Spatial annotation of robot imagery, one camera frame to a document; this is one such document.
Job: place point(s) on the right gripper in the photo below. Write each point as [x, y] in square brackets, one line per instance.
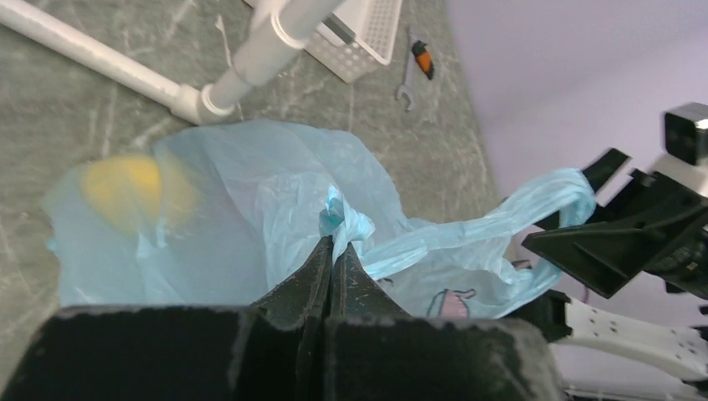
[662, 231]

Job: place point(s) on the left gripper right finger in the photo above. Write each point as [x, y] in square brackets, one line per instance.
[355, 296]

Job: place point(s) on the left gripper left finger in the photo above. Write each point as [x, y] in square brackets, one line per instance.
[298, 303]

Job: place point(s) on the light blue plastic bag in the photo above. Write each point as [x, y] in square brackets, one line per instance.
[269, 191]

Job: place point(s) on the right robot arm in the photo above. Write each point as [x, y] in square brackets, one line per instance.
[679, 351]

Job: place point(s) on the yellow fake fruit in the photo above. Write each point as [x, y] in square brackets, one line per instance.
[137, 191]

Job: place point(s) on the silver wrench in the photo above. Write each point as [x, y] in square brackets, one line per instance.
[405, 90]

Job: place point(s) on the orange black small tool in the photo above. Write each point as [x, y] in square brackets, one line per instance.
[423, 59]

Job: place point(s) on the white plastic basket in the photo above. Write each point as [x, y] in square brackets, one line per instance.
[350, 38]

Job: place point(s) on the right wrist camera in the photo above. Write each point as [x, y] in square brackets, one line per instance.
[685, 130]

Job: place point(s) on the white PVC pipe frame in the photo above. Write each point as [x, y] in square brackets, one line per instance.
[198, 59]

